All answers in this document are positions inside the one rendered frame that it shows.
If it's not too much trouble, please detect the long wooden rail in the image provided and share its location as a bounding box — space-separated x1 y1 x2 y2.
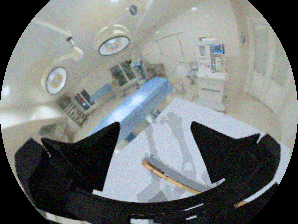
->
145 164 202 194

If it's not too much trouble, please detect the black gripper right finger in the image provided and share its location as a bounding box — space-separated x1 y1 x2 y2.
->
190 121 261 184

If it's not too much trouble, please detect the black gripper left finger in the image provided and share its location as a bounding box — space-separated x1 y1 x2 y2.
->
41 121 120 192

